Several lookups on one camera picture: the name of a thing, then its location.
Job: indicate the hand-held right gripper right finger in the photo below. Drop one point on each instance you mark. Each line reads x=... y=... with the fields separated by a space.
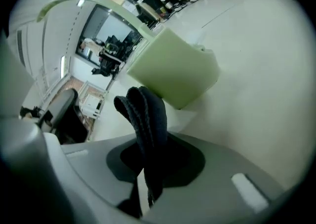
x=217 y=181

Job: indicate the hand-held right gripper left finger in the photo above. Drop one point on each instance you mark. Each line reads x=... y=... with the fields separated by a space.
x=86 y=159

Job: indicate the dark blue wiping cloth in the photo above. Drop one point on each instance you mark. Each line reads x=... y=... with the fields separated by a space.
x=148 y=119

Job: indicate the pale green plastic basket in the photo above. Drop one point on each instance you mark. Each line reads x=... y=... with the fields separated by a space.
x=172 y=70

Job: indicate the ceiling light panel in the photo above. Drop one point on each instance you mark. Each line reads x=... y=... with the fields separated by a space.
x=63 y=66
x=80 y=3

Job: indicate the black office chair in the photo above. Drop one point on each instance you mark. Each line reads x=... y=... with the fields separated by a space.
x=106 y=65

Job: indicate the ceiling air vent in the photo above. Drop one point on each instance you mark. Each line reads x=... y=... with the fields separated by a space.
x=20 y=48

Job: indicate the dark glass window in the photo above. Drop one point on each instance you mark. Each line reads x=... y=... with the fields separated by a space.
x=111 y=28

